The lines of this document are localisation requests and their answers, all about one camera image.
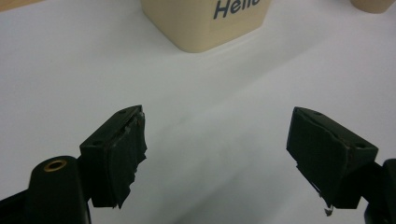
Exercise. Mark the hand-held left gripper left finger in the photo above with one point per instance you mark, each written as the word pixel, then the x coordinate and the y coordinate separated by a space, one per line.
pixel 115 155

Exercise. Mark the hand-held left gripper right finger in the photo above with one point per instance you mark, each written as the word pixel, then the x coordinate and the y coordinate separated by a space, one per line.
pixel 327 155

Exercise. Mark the cream square container with lettering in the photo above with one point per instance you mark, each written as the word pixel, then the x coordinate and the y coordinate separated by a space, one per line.
pixel 199 25

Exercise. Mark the cream round container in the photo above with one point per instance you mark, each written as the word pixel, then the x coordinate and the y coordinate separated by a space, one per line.
pixel 372 4

